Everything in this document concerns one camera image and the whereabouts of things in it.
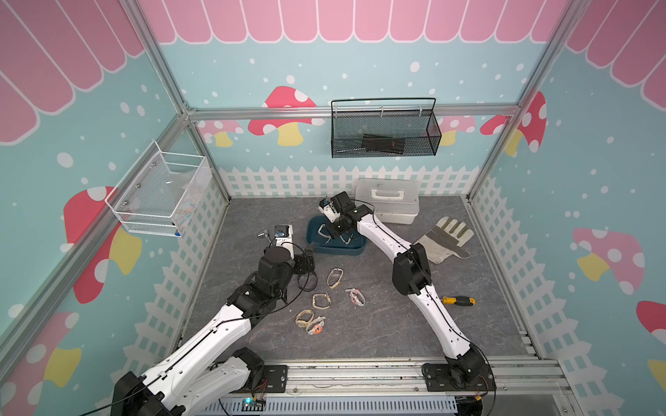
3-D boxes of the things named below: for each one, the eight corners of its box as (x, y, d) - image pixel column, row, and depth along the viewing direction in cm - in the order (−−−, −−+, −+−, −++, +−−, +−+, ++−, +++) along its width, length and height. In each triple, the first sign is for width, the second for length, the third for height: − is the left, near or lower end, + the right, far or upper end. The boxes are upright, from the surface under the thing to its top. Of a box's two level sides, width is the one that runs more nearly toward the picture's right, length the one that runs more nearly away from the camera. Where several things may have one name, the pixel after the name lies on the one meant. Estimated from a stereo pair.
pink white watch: (357, 309, 90) (357, 306, 87) (346, 292, 94) (346, 289, 91) (366, 303, 91) (367, 299, 89) (355, 287, 95) (355, 283, 93)
